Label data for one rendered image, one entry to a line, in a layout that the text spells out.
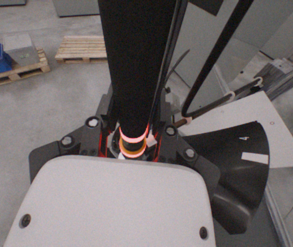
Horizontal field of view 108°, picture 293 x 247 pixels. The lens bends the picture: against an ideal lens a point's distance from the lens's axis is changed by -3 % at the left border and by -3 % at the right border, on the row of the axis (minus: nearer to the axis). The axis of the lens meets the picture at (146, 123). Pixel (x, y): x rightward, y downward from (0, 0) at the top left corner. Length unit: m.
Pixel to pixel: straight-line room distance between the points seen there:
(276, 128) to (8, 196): 2.25
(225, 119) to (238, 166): 0.33
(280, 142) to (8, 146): 2.52
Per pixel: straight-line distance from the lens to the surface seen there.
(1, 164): 2.29
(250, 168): 0.24
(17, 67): 3.29
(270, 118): 0.53
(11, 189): 2.10
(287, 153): 0.49
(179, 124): 0.26
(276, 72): 0.64
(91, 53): 3.18
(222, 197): 0.21
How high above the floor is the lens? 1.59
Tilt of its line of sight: 59 degrees down
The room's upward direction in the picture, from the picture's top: 12 degrees clockwise
